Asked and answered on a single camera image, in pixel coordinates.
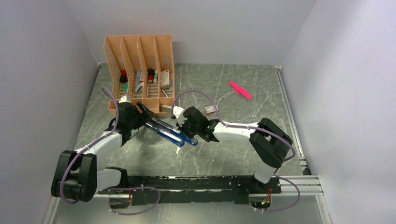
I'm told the blue stapler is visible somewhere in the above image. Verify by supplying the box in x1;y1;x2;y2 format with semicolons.
145;123;185;147
152;118;198;146

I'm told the red white staple box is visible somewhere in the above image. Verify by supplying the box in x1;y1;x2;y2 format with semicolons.
205;105;219;115

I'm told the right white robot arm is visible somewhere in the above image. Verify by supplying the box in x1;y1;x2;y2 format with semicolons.
173;106;293;193

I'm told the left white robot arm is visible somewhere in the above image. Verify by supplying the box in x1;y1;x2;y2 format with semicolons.
50;102;153;203

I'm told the white grey stapler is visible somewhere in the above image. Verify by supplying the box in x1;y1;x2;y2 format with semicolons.
160;105;172;113

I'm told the grey stapler in organizer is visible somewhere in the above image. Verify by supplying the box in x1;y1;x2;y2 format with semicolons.
134;71;144;92

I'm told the red black bottle left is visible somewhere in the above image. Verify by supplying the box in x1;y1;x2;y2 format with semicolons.
119;70;128;84

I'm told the red black bottle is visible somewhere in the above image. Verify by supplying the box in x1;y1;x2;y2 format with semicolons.
119;70;128;84
147;69;155;83

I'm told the white box in organizer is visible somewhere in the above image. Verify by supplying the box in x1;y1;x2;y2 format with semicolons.
160;70;171;89

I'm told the red black bottle right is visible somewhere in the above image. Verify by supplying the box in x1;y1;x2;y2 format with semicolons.
147;69;155;83

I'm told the orange plastic desk organizer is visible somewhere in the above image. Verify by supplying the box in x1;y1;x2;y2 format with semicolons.
103;35;176;118

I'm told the pink plastic clip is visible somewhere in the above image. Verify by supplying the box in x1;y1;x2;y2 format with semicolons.
229;81;252;99

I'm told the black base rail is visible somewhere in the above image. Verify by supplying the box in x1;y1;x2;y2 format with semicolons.
99;175;281;205

